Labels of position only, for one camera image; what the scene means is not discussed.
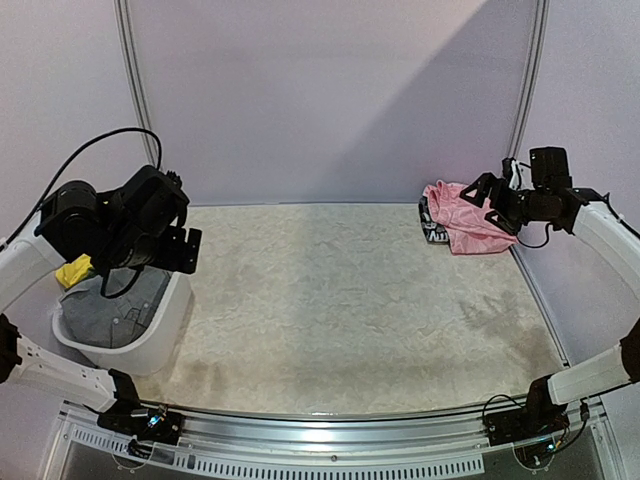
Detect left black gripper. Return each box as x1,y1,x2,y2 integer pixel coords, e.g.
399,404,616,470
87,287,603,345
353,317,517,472
100,223,202,272

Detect pink printed garment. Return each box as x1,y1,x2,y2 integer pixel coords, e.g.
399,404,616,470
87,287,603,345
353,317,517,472
423,180,518,255

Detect black white plaid shirt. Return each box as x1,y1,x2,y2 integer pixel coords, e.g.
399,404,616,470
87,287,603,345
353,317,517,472
418,196,450,245

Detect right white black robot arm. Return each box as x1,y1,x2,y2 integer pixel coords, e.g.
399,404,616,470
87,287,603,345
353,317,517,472
459,146,639,436

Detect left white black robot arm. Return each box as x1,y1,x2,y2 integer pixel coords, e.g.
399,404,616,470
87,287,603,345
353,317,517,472
1,163,202,434

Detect white plastic laundry basket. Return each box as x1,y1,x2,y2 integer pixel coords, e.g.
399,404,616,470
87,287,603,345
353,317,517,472
52,273,193,377

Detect grey garment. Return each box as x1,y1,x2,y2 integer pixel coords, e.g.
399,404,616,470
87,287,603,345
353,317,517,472
59,267,171,349

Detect yellow shorts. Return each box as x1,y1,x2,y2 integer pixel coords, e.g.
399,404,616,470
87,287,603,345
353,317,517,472
55,254,95,290

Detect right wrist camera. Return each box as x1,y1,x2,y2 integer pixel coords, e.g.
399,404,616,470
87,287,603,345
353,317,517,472
502,157,522,190

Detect right aluminium frame post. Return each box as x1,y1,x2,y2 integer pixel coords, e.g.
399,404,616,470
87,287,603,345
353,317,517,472
507,0,550,158

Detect aluminium frame post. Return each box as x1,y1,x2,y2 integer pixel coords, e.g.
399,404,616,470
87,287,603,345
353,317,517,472
113,0,164,171
507,0,550,158

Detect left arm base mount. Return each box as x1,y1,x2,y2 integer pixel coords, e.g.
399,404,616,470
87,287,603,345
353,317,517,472
97,369,184,446

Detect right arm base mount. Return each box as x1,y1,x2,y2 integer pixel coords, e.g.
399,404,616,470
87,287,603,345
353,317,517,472
481,388,570,446

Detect left aluminium frame post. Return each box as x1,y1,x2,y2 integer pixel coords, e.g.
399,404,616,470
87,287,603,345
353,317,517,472
113,0,164,171

